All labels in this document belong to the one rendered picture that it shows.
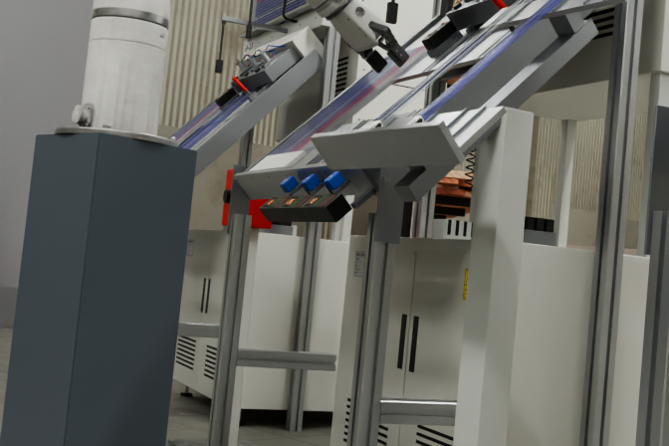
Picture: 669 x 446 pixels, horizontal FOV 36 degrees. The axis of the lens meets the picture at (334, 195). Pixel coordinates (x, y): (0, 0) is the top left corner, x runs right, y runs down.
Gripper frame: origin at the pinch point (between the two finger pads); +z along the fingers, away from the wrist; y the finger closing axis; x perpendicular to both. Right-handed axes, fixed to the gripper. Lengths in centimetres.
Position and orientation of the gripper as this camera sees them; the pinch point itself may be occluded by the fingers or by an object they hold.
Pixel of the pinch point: (390, 62)
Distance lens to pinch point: 206.9
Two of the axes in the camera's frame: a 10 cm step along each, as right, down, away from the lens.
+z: 6.7, 6.8, 3.0
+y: -4.2, 0.2, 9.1
